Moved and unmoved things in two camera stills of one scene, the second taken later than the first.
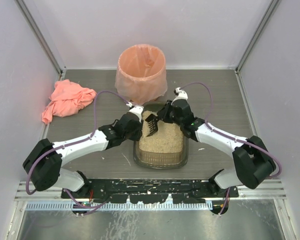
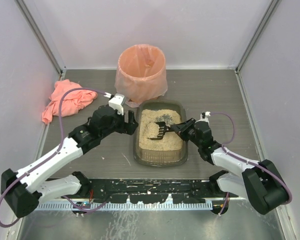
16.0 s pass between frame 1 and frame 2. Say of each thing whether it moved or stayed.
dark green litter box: stayed
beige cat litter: stayed
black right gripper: moved
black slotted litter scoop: moved
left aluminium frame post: stayed
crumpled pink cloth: stayed
